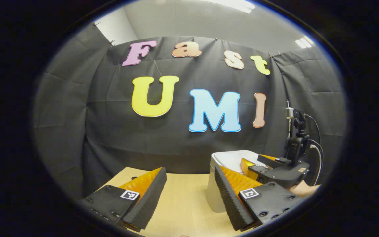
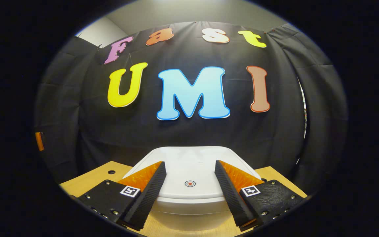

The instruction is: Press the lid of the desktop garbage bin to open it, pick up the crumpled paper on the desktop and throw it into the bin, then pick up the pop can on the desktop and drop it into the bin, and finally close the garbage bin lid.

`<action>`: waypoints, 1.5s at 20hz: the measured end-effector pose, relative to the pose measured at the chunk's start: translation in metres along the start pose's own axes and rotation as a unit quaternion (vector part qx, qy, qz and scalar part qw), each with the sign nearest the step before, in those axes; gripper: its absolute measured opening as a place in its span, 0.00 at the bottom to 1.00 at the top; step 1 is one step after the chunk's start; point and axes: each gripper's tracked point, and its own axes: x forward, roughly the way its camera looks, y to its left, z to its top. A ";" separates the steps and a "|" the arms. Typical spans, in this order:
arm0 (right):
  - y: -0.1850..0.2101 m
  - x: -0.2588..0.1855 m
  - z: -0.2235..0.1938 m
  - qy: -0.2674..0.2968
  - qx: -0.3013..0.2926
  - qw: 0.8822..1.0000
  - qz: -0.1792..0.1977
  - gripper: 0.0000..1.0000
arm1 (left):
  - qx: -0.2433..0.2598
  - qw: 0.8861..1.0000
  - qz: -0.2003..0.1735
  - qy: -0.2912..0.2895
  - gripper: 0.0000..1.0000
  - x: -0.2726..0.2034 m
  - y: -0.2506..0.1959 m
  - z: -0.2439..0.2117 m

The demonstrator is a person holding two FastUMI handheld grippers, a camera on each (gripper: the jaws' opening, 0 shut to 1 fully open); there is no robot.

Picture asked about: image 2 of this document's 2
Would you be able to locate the white desktop garbage bin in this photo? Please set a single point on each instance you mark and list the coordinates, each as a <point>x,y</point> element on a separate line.
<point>189,171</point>

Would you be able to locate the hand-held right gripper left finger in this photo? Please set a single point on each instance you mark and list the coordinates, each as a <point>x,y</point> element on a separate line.
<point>150,194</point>

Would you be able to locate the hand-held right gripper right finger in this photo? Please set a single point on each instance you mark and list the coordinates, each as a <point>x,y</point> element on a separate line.
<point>230,194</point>

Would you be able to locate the wooden desktop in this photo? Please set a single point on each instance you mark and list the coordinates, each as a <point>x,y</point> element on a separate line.
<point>87,184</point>

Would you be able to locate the black backdrop cloth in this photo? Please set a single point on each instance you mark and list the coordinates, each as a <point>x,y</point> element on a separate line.
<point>137,131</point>

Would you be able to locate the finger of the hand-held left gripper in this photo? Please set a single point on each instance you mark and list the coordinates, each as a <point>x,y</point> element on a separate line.
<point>39,141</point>

